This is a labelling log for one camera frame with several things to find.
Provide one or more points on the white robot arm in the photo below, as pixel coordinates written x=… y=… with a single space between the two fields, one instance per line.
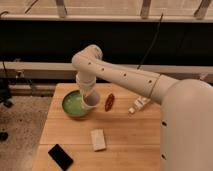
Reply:
x=186 y=142

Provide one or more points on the green ceramic bowl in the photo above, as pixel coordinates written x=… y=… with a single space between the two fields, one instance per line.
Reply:
x=72 y=104

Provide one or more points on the small white plastic bottle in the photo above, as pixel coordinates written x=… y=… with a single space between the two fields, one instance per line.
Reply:
x=138 y=104

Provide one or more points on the white rectangular block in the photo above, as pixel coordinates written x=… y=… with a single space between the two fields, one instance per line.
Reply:
x=98 y=140

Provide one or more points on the black smartphone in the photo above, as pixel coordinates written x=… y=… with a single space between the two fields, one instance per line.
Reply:
x=63 y=160

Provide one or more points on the dark chair base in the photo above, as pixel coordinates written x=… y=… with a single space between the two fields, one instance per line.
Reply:
x=5 y=96

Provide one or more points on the grey metal wall rail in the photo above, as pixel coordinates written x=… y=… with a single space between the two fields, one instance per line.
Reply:
x=65 y=71

